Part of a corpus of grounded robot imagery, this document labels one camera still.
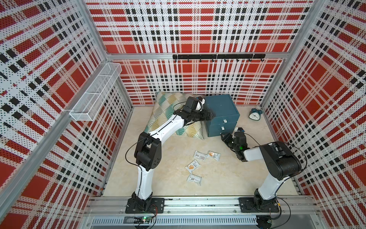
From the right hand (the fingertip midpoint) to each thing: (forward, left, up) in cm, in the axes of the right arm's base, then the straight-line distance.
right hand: (223, 134), depth 97 cm
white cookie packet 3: (-22, +21, -3) cm, 30 cm away
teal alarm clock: (+18, -27, 0) cm, 33 cm away
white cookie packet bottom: (-28, +21, -3) cm, 35 cm away
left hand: (+4, +9, +16) cm, 18 cm away
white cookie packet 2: (-15, +7, -3) cm, 16 cm away
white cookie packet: (-14, +16, -3) cm, 22 cm away
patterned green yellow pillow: (+19, +40, +11) cm, 46 cm away
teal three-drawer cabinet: (+4, -1, +15) cm, 16 cm away
